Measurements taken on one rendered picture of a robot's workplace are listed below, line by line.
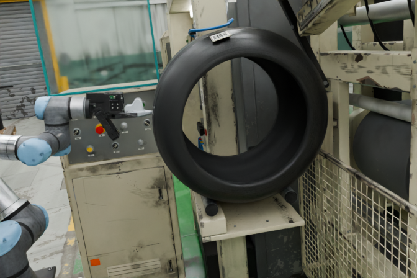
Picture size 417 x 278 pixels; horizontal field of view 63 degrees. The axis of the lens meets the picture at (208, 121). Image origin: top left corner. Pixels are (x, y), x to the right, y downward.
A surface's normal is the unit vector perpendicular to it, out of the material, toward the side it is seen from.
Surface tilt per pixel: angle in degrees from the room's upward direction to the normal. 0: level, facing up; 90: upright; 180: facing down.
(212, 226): 90
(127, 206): 90
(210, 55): 80
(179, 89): 84
